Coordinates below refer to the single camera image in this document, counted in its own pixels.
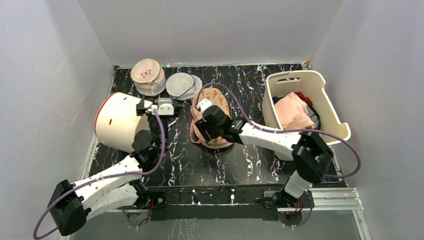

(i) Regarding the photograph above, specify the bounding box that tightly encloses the pink garment in basket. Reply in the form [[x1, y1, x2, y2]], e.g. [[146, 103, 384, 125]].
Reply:
[[274, 92, 315, 130]]

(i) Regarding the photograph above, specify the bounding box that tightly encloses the pink round mesh laundry bag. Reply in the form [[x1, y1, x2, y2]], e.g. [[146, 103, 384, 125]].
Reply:
[[130, 58, 166, 97]]

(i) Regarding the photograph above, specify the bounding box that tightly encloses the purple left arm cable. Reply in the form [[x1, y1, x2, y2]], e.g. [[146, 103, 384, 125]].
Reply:
[[33, 109, 167, 240]]

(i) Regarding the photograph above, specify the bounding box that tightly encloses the red lace garment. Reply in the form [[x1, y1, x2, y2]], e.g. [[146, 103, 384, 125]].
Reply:
[[295, 92, 313, 106]]

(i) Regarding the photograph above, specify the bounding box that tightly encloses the dark blue garment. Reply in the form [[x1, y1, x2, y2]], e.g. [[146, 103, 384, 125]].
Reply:
[[272, 97, 283, 105]]

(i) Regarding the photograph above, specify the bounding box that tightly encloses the cream cylindrical bin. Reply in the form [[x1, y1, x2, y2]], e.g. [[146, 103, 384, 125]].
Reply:
[[94, 92, 154, 153]]

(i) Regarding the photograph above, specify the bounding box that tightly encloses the grey black garment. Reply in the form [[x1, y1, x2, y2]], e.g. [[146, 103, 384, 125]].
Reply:
[[305, 101, 322, 130]]

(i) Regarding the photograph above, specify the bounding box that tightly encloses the white round mesh laundry bag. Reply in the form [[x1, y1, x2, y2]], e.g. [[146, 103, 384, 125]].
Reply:
[[165, 72, 203, 101]]

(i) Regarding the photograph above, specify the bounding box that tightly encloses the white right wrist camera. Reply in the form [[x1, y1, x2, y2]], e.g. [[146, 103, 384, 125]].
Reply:
[[195, 98, 213, 114]]

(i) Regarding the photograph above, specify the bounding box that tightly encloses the purple capped marker pen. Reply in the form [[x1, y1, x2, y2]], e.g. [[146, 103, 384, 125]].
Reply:
[[168, 119, 178, 128]]

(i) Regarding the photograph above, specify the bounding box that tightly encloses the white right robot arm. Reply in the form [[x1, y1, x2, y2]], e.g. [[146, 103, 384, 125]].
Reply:
[[195, 102, 334, 208]]

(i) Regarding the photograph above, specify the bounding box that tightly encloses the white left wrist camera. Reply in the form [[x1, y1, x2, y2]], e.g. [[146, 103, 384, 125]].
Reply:
[[151, 97, 176, 116]]

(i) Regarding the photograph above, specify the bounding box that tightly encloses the cream plastic laundry basket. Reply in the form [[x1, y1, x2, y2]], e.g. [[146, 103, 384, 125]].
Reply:
[[261, 70, 351, 141]]

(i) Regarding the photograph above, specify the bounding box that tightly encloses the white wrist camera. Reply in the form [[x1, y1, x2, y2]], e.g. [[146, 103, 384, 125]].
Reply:
[[151, 97, 176, 116], [195, 98, 213, 114]]

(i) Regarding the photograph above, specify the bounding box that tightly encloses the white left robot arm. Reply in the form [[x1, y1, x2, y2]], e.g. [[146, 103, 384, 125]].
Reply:
[[46, 92, 182, 236]]

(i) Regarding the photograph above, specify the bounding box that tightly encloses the peach patterned mesh laundry bag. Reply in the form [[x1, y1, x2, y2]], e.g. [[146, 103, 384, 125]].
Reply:
[[189, 87, 232, 150]]

